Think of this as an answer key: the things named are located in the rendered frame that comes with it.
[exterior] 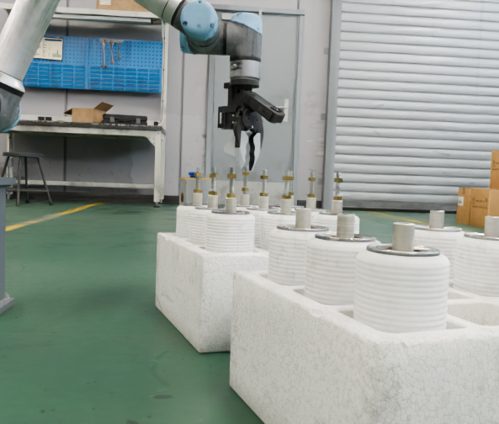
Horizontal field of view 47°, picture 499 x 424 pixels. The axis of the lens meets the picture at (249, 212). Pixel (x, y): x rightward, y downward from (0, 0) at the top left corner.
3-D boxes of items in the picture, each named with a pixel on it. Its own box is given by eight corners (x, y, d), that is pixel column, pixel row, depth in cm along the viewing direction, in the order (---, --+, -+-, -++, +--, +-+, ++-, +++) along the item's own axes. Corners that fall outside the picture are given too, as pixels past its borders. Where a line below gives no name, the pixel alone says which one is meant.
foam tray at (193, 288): (199, 354, 103) (202, 255, 102) (155, 305, 139) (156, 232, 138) (382, 339, 117) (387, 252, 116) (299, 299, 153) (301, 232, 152)
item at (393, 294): (380, 445, 55) (390, 259, 54) (331, 406, 64) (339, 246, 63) (460, 432, 58) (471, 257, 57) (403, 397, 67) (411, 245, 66)
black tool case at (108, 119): (103, 127, 569) (103, 116, 569) (145, 129, 579) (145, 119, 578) (102, 124, 536) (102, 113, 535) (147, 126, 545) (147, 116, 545)
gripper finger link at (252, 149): (243, 168, 144) (241, 131, 142) (262, 169, 140) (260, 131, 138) (235, 170, 141) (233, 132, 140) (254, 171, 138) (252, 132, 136)
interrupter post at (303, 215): (299, 231, 80) (299, 209, 80) (291, 230, 83) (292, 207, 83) (314, 231, 81) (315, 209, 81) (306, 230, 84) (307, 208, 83)
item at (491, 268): (482, 379, 74) (491, 242, 73) (433, 357, 83) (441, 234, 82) (537, 373, 78) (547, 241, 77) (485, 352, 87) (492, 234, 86)
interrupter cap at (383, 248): (393, 260, 55) (394, 252, 55) (352, 250, 62) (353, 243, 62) (456, 258, 58) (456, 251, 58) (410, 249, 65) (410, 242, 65)
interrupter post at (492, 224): (491, 241, 78) (493, 217, 78) (479, 239, 80) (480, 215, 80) (505, 241, 79) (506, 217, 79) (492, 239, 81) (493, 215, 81)
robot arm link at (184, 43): (177, 11, 128) (226, 13, 128) (183, 24, 139) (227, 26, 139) (177, 46, 129) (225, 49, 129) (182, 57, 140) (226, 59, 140)
